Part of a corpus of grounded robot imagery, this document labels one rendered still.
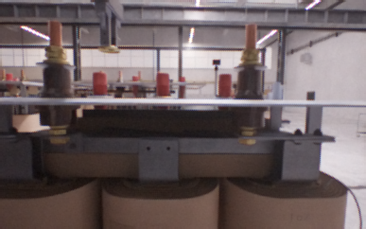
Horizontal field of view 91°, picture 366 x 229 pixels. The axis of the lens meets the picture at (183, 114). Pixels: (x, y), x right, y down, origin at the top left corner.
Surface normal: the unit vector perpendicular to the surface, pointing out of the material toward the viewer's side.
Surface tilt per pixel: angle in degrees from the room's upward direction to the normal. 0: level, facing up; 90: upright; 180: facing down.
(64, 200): 90
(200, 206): 90
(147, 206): 90
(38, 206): 90
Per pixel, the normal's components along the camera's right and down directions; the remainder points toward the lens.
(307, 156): 0.02, 0.08
